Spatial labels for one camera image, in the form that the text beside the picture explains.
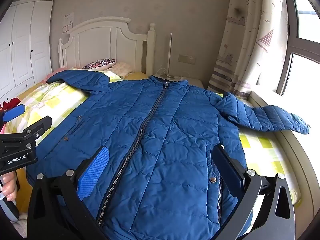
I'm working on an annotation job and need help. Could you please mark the cream floral pillow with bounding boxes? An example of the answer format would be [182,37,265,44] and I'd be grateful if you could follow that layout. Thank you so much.
[110,62,133,78]

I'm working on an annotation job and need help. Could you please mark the yellow white checkered blanket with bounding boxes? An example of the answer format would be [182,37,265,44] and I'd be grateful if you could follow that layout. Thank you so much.
[6,70,300,207]

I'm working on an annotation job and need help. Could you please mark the wall socket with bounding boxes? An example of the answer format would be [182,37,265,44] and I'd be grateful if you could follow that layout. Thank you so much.
[178,54,196,64]

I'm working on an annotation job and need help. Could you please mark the printed cream curtain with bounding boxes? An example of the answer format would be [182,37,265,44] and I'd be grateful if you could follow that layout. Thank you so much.
[207,0,290,98]

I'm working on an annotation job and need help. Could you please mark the person's left hand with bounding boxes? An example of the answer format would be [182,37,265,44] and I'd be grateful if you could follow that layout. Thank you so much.
[0,171,19,202]

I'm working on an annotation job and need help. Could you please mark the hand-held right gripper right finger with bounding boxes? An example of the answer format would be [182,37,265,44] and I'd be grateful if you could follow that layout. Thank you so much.
[212,144,297,240]

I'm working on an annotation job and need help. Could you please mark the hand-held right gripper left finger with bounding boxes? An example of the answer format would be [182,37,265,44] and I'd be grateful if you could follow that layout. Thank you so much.
[26,145,110,240]

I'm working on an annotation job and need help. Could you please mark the white wall papers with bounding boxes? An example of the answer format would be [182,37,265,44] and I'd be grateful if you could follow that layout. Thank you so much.
[63,12,75,34]

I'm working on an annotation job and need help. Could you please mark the white wooden headboard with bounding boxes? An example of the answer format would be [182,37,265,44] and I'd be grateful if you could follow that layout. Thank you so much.
[58,17,156,77]

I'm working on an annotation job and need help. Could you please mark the white wardrobe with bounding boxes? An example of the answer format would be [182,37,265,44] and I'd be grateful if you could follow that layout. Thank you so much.
[0,0,56,101]

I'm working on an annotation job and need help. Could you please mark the white nightstand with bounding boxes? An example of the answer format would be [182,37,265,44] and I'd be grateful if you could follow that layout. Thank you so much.
[150,75,205,88]

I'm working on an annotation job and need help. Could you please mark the yellow bed sheet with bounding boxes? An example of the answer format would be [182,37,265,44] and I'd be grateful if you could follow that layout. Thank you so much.
[124,72,151,81]

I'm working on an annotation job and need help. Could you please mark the blue quilted jacket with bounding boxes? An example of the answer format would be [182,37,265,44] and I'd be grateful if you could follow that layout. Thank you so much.
[26,69,310,240]

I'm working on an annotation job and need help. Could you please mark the white lamp cable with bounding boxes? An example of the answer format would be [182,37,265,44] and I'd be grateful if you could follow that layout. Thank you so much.
[156,67,171,78]

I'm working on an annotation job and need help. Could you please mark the dark framed window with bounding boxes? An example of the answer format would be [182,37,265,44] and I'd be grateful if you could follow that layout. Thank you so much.
[276,0,320,98]

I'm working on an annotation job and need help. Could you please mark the patterned round pillow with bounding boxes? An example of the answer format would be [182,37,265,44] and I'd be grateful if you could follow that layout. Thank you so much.
[82,58,117,70]

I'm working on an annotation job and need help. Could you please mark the red cloth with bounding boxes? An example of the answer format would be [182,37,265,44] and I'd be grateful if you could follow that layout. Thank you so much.
[0,97,21,111]

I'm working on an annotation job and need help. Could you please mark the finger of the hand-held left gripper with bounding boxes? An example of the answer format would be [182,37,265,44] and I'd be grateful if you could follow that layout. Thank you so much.
[0,103,26,130]
[14,116,53,153]

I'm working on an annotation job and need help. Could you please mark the white pole lamp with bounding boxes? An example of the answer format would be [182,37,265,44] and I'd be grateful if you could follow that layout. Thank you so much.
[156,32,176,80]

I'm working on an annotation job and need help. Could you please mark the pink pillow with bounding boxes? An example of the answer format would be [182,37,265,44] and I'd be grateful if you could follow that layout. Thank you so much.
[47,67,83,80]

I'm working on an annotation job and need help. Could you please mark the cream window sill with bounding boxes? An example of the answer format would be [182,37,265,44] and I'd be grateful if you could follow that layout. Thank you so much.
[246,90,320,232]

